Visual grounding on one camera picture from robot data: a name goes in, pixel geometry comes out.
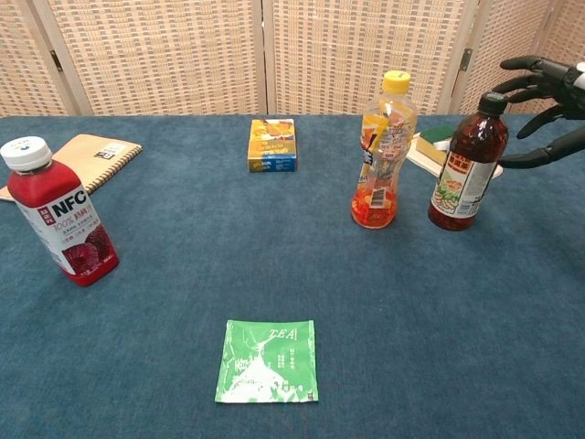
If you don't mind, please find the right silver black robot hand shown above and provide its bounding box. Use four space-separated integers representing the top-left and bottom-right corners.
497 55 585 170

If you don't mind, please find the dark tea bottle black cap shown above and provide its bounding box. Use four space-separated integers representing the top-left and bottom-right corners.
427 91 510 232

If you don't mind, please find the red juice bottle white cap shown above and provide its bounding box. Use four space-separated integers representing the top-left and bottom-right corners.
0 135 121 288

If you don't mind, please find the woven folding screen panel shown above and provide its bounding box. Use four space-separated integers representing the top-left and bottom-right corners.
0 0 69 118
31 0 271 116
262 0 481 116
450 0 554 115
511 0 585 115

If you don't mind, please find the green yellow sponge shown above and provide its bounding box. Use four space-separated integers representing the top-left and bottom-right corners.
418 125 458 166

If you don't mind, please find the white plastic tray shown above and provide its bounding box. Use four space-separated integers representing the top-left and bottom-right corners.
405 134 504 177

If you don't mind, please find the orange tea bottle yellow cap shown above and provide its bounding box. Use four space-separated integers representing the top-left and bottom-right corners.
350 70 420 230

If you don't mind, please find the orange blue carton box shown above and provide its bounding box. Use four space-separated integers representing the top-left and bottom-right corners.
248 117 298 174

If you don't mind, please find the blue felt table cover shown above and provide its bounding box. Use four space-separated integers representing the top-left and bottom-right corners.
0 113 585 439

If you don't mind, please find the green tea sachet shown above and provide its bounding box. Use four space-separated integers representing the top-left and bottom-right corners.
214 318 320 404

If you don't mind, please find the kraft spiral notebook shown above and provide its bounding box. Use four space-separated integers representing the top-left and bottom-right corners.
0 133 144 202

